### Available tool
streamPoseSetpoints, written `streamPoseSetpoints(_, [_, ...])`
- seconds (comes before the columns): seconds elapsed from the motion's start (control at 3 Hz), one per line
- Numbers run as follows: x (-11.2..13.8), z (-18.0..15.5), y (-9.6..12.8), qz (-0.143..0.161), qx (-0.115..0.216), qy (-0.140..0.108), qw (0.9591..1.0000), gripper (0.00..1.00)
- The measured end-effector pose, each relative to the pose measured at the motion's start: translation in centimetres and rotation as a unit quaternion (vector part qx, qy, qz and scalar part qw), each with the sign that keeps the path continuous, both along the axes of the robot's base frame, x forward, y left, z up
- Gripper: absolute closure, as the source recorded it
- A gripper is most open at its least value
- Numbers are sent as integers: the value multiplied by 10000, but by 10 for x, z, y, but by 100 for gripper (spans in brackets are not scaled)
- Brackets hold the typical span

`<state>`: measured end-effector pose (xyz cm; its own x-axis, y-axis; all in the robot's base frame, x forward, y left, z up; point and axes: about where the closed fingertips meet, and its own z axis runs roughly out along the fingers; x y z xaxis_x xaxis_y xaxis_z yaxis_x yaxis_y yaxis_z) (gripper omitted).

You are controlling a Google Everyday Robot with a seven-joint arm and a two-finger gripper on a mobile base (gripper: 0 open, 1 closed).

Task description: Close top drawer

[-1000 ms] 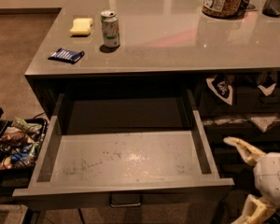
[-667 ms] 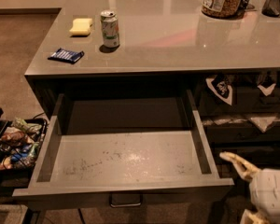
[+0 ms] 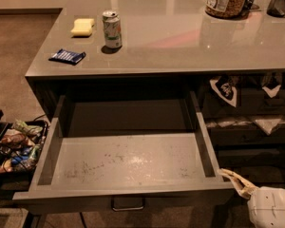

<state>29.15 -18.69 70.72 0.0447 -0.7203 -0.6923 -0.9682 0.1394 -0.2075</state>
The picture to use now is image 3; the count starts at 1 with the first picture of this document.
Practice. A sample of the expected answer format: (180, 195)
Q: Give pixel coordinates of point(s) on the yellow sponge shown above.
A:
(83, 27)

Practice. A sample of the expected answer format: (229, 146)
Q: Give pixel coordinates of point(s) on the grey middle right drawer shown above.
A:
(245, 135)

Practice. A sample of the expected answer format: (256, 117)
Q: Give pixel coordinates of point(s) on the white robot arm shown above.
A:
(266, 205)

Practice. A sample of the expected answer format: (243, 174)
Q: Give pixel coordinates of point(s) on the blue snack bar wrapper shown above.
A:
(67, 57)

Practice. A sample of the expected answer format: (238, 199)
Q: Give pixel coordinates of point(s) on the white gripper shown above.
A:
(268, 207)

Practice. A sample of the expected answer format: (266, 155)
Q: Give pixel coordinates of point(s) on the large jar of nuts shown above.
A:
(224, 8)

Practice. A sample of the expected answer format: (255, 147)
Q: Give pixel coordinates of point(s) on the grey drawer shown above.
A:
(123, 155)
(245, 135)
(250, 101)

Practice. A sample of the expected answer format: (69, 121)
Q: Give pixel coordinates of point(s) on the green white soda can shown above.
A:
(112, 29)

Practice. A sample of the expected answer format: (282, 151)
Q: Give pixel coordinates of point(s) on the grey top right drawer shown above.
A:
(250, 101)

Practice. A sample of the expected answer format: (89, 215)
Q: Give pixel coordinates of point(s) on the white hanging cloth right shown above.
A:
(271, 83)

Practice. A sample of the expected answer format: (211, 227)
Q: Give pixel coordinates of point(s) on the grey counter cabinet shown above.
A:
(169, 47)

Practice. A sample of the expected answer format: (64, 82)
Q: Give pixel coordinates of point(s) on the black tray of snacks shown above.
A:
(21, 144)

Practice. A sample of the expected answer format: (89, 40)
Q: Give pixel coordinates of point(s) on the white cloth in drawer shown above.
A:
(267, 123)

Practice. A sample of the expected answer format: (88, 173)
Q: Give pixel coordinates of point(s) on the black white pennant cloth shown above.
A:
(225, 89)

